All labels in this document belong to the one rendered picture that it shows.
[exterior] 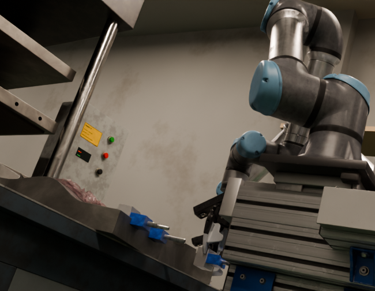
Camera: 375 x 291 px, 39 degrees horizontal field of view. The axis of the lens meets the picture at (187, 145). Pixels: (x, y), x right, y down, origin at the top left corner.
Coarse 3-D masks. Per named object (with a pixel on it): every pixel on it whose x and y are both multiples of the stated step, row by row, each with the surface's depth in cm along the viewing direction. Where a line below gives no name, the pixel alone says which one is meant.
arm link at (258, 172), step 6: (282, 132) 191; (276, 138) 191; (282, 138) 190; (282, 144) 189; (252, 168) 192; (258, 168) 192; (264, 168) 192; (252, 174) 192; (258, 174) 192; (264, 174) 193; (252, 180) 193; (258, 180) 194; (216, 192) 196; (222, 192) 194
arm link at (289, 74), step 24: (288, 0) 150; (264, 24) 151; (288, 24) 141; (312, 24) 149; (288, 48) 129; (264, 72) 116; (288, 72) 117; (264, 96) 116; (288, 96) 115; (312, 96) 115; (288, 120) 119
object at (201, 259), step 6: (198, 252) 151; (210, 252) 151; (198, 258) 150; (204, 258) 149; (210, 258) 149; (216, 258) 148; (222, 258) 149; (198, 264) 149; (204, 264) 149; (210, 264) 150; (216, 264) 147; (222, 264) 149; (228, 264) 147; (210, 270) 151
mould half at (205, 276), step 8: (168, 240) 147; (168, 248) 147; (176, 248) 149; (184, 248) 152; (192, 248) 154; (160, 256) 144; (168, 256) 147; (176, 256) 149; (184, 256) 152; (192, 256) 154; (168, 264) 147; (176, 264) 149; (184, 264) 152; (192, 264) 154; (184, 272) 152; (192, 272) 154; (200, 272) 157; (208, 272) 160; (200, 280) 157; (208, 280) 160
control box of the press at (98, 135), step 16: (64, 112) 240; (96, 112) 240; (80, 128) 233; (96, 128) 240; (112, 128) 247; (48, 144) 235; (80, 144) 233; (96, 144) 240; (112, 144) 247; (48, 160) 230; (80, 160) 233; (96, 160) 240; (112, 160) 247; (32, 176) 231; (64, 176) 226; (80, 176) 233; (96, 176) 240; (96, 192) 240
